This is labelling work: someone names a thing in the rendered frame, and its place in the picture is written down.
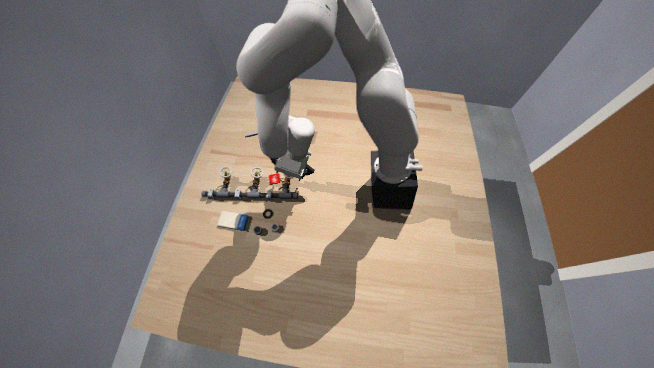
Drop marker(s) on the grey pipe manifold with three valves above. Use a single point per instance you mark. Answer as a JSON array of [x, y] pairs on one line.
[[254, 193]]

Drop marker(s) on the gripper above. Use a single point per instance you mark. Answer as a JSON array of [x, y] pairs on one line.
[[304, 166]]

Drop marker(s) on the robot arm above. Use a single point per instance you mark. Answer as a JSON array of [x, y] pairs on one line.
[[301, 38]]

